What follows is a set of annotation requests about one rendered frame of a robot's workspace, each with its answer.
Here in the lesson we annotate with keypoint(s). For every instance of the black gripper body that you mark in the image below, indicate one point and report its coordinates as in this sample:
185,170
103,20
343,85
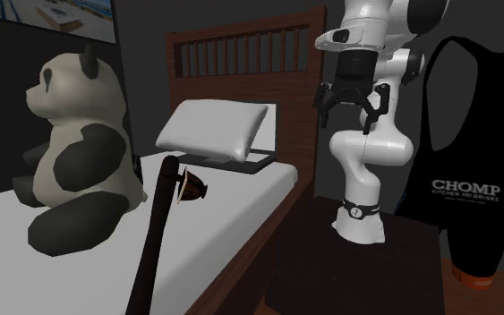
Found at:
354,74

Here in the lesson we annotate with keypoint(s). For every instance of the dark brown long stick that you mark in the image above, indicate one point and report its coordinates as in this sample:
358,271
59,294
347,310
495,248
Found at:
155,235

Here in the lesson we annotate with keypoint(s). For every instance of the black white panda plush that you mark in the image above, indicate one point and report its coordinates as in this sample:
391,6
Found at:
81,109

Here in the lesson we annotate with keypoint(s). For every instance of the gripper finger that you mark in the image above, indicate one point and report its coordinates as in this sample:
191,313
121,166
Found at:
381,104
320,99

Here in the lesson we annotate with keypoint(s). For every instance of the black open laptop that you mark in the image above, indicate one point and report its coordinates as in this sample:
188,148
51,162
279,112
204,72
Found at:
257,163

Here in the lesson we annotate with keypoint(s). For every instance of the brown wooden bed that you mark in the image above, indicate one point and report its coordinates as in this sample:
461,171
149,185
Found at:
216,227

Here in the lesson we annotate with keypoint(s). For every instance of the framed wall picture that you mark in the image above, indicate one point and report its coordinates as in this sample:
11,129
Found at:
81,19

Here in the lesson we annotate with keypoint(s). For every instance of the white pillow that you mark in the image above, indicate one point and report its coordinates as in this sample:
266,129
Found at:
216,126

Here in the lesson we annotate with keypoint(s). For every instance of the dark robot stand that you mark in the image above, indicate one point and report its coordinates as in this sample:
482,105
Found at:
347,275

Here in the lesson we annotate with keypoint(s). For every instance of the brown coffee capsule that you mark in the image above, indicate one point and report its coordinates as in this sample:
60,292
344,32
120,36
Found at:
192,186

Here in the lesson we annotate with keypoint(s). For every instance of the black apron with lettering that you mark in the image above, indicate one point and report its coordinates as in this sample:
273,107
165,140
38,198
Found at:
465,161

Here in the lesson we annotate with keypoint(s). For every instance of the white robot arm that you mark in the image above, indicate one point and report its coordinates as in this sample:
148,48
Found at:
358,174

